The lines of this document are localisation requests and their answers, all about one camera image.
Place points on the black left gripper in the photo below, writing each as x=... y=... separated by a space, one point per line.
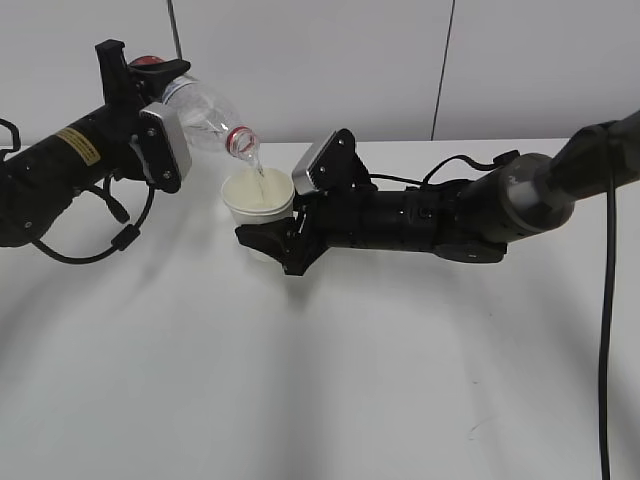
x=120 y=125

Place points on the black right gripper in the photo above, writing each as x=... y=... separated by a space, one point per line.
x=319 y=225

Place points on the white paper cup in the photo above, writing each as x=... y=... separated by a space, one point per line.
x=256 y=198

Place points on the clear plastic water bottle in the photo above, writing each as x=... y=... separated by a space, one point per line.
x=209 y=121

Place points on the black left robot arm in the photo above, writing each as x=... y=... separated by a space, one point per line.
x=39 y=183

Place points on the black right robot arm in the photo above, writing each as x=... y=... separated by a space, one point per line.
x=516 y=196

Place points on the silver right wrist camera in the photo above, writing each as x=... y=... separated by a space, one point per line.
x=331 y=165

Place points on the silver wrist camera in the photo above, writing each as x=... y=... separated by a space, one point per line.
x=162 y=146
x=331 y=165

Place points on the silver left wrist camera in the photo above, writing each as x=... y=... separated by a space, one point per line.
x=162 y=146

